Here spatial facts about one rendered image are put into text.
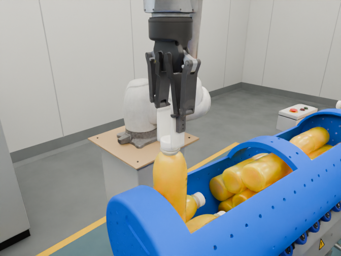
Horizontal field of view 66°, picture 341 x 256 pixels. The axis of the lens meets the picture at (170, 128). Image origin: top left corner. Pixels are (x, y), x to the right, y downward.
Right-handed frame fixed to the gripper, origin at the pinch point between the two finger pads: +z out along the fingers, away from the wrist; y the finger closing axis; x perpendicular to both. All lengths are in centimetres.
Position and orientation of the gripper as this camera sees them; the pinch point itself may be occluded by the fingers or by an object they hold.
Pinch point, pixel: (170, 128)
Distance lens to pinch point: 51.4
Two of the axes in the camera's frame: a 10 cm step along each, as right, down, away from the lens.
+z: 0.0, 9.2, 3.9
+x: 8.0, -2.3, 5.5
